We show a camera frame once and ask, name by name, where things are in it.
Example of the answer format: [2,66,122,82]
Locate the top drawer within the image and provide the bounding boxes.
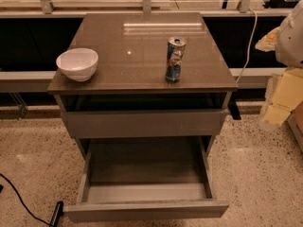
[62,110,228,138]

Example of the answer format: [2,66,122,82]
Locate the white cable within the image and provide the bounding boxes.
[235,7,258,84]

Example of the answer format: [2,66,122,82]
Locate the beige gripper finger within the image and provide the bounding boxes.
[255,27,279,52]
[264,67,303,126]

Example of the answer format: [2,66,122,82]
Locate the grey drawer cabinet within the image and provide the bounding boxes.
[48,13,237,153]

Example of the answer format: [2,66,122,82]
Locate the metal railing frame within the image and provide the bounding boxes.
[0,0,303,19]

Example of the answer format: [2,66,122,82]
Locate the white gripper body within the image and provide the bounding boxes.
[276,0,303,67]

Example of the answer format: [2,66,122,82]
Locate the black floor device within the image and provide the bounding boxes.
[49,201,63,227]

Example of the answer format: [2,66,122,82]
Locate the cardboard box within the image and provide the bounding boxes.
[288,102,303,152]

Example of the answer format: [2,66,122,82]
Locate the open middle drawer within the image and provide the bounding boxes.
[64,136,229,222]

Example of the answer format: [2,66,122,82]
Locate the black floor cable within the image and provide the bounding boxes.
[0,172,53,227]

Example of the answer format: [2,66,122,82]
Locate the Red Bull can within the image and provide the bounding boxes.
[165,37,187,82]

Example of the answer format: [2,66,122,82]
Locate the white ceramic bowl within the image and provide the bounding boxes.
[56,48,98,81]

